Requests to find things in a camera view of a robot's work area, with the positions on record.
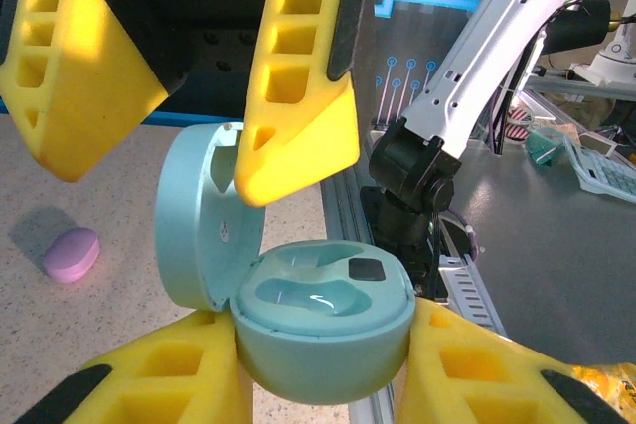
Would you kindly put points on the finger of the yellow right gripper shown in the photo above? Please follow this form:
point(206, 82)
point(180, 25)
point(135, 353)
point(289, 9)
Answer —
point(84, 96)
point(298, 156)

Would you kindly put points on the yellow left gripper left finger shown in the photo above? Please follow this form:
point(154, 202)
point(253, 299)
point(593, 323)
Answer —
point(164, 369)

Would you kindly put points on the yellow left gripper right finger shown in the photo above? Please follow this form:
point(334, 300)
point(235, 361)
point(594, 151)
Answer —
point(472, 374)

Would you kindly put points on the purple earbud case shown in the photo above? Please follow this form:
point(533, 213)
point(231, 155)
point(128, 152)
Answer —
point(72, 255)

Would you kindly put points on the light blue earbud case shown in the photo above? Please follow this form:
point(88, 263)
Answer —
point(323, 344)

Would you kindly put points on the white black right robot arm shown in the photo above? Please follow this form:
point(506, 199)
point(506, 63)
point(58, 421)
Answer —
point(472, 71)

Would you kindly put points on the yellow snack bag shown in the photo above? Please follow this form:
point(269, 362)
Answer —
point(611, 384)

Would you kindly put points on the teal plastic object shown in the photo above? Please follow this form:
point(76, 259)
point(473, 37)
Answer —
point(541, 146)

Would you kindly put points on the grey desk calculator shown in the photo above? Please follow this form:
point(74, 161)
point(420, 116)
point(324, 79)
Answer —
point(606, 171)

